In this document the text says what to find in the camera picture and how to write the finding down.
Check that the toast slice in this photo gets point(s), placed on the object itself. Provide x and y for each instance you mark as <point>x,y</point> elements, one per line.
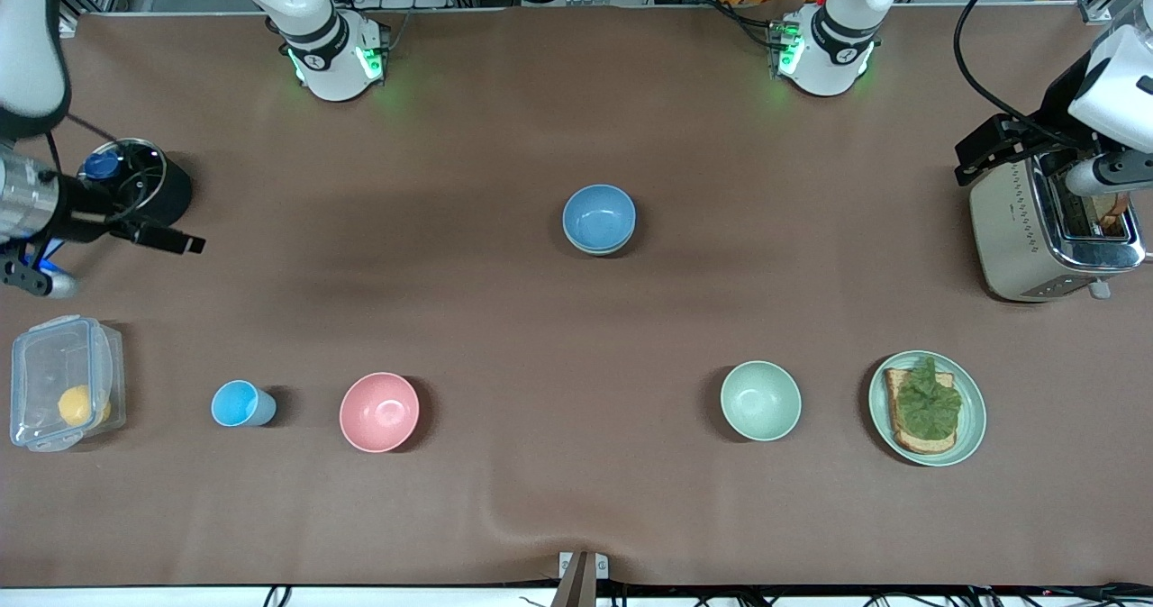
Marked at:
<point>901,391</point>

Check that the brown table cloth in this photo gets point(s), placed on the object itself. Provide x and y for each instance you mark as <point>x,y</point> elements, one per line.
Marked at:
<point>576,364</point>

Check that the brown bread slice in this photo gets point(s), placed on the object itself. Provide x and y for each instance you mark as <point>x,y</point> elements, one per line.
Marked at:
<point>1112,212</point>

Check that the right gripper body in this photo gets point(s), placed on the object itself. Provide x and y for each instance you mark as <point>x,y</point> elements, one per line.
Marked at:
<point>83,212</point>

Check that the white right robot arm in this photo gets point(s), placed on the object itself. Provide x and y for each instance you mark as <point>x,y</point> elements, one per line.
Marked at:
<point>329,67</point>

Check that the green lettuce leaf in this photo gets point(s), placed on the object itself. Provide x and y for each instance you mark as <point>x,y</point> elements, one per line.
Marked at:
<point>928,404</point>

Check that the light green plate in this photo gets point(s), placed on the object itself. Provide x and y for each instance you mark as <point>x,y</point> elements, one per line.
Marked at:
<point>973,427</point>

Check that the yellow lemon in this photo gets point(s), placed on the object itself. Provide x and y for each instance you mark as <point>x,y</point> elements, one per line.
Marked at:
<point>77,406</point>

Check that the glass lid with blue knob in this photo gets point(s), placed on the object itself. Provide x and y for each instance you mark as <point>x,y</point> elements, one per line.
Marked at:
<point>135,164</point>

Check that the light green bowl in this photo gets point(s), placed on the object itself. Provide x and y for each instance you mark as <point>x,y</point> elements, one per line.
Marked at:
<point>760,400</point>
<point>599,252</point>

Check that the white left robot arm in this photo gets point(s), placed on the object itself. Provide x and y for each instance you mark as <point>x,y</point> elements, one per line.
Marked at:
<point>829,58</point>

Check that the blue bowl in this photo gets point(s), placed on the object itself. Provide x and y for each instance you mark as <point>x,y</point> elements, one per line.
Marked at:
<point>599,218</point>

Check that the blue plastic cup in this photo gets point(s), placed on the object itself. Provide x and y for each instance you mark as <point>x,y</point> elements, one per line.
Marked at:
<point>236,404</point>

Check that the beige and chrome toaster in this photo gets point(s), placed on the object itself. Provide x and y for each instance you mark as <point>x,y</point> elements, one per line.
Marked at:
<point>1009,229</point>

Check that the pink bowl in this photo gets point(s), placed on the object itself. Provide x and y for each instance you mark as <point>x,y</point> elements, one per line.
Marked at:
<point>379,412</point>

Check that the metal table bracket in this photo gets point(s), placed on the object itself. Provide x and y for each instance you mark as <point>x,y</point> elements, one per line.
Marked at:
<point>581,575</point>

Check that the clear plastic lidded container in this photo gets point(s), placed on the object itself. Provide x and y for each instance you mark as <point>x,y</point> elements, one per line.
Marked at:
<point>45,364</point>

